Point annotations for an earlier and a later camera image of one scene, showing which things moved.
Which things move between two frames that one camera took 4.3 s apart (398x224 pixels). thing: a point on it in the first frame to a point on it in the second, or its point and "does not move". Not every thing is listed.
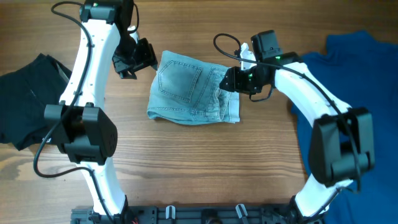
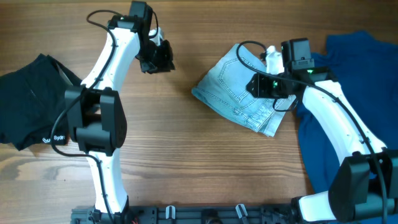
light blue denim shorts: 187,91 to 224,87
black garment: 24,93 does not move
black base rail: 198,214 does not move
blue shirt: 362,71 does not move
